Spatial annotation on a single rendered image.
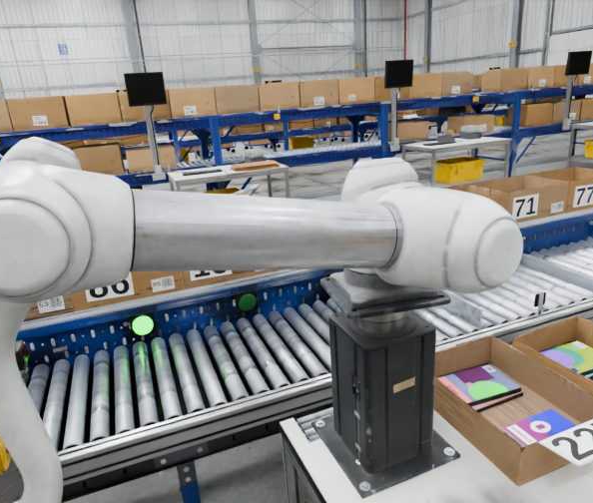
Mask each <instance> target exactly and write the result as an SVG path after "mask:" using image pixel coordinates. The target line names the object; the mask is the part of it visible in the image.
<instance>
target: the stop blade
mask: <svg viewBox="0 0 593 503"><path fill-rule="evenodd" d="M443 291H444V292H445V293H447V294H448V295H449V296H451V303H449V304H445V305H442V307H444V308H446V309H447V310H449V311H451V312H452V313H454V314H456V315H457V316H459V317H461V318H462V319H464V320H466V321H467V322H469V323H471V324H472V325H474V326H476V327H477V328H479V329H480V330H481V315H482V309H481V308H479V307H477V306H475V305H473V304H472V303H470V302H468V301H466V300H464V299H462V298H461V297H459V296H457V295H455V294H453V293H451V292H449V291H448V290H443Z"/></svg>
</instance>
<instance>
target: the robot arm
mask: <svg viewBox="0 0 593 503"><path fill-rule="evenodd" d="M522 252H523V238H522V234H521V232H520V230H519V225H518V223H517V221H516V220H515V219H514V217H513V216H512V215H511V214H510V213H509V212H508V211H507V210H506V209H504V208H503V207H502V206H500V205H499V204H498V203H496V202H495V201H493V200H491V199H489V198H486V197H483V196H480V195H476V194H472V193H467V192H462V191H457V190H450V189H442V188H426V187H425V186H424V185H423V184H421V183H419V182H418V175H417V173H416V171H415V170H414V169H413V167H412V166H411V165H410V164H409V163H408V162H405V161H404V160H403V159H401V158H398V157H395V158H384V159H376V160H368V161H361V162H357V163H356V164H355V165H354V166H353V168H352V169H350V170H349V172H348V174H347V176H346V179H345V181H344V184H343V188H342V192H341V197H340V202H336V201H319V200H302V199H286V198H269V197H252V196H235V195H219V194H202V193H185V192H168V191H152V190H135V189H130V187H129V185H128V184H126V183H125V182H123V181H122V180H120V179H118V178H116V177H114V176H110V175H104V174H98V173H92V172H86V171H82V168H81V163H80V161H79V159H78V158H77V157H76V155H75V153H74V152H73V151H71V150H70V149H68V148H66V147H64V146H61V145H59V144H56V143H54V142H51V141H48V140H45V139H41V138H36V137H32V138H29V139H24V140H21V141H20V142H18V143H17V144H16V145H15V146H14V147H12V148H11V149H10V150H9V151H8V152H7V153H6V154H5V156H4V157H3V158H2V160H1V161H0V438H1V440H2V441H3V443H4V445H5V447H6V448H7V450H8V452H9V453H10V455H11V457H12V458H13V460H14V462H15V464H16V465H17V467H18V469H19V471H20V473H21V475H22V478H23V481H24V492H23V495H22V498H21V499H20V500H19V501H16V502H14V503H61V502H62V494H63V472H62V467H61V463H60V460H59V457H58V454H57V451H56V449H55V447H54V445H53V442H52V440H51V438H50V436H49V434H48V432H47V430H46V428H45V425H44V423H43V421H42V419H41V417H40V415H39V413H38V411H37V408H36V406H35V404H34V402H33V400H32V398H31V396H30V394H29V392H28V389H27V387H26V385H25V383H24V381H23V379H22V376H21V374H20V371H19V368H18V365H17V362H16V356H15V342H16V337H17V334H18V331H19V329H20V327H21V325H22V323H23V321H24V319H25V317H26V315H27V314H28V312H29V310H30V308H31V306H32V305H33V303H34V302H40V301H44V300H48V299H51V298H53V297H58V296H62V295H66V294H70V293H74V292H79V291H84V290H88V289H93V288H99V287H104V286H110V285H113V284H116V283H118V282H120V281H122V280H123V279H125V278H127V277H128V276H129V273H130V271H192V270H261V269H330V268H343V272H336V273H333V274H331V275H330V282H332V283H334V284H336V285H337V286H338V287H339V289H340V290H341V291H342V292H343V293H344V294H345V296H346V297H347V298H348V299H349V300H350V302H351V307H353V308H356V309H363V308H367V307H370V306H373V305H378V304H385V303H391V302H397V301H403V300H409V299H416V298H424V297H436V296H438V290H439V289H440V290H451V291H454V292H458V293H463V294H468V293H477V292H483V291H487V290H491V289H494V288H497V287H499V286H500V285H502V284H503V283H504V282H505V281H506V280H508V279H509V278H510V277H511V276H512V275H513V274H514V272H515V271H516V269H517V267H518V265H519V263H520V260H521V257H522Z"/></svg>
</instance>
